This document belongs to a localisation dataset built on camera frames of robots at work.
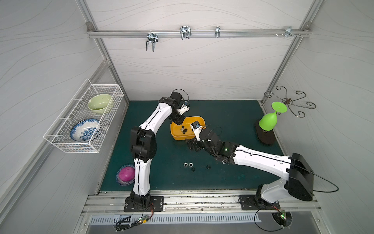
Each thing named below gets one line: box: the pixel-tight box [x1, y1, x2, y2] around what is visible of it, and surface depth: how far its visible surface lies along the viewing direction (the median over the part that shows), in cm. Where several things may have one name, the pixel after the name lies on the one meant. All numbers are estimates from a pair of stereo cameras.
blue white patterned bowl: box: [69, 118, 102, 142], surface depth 64 cm
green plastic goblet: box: [258, 101, 288, 132], surface depth 80 cm
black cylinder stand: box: [255, 119, 276, 145], surface depth 101 cm
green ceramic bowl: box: [87, 93, 112, 115], surface depth 73 cm
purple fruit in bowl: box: [115, 164, 136, 186], surface depth 79 cm
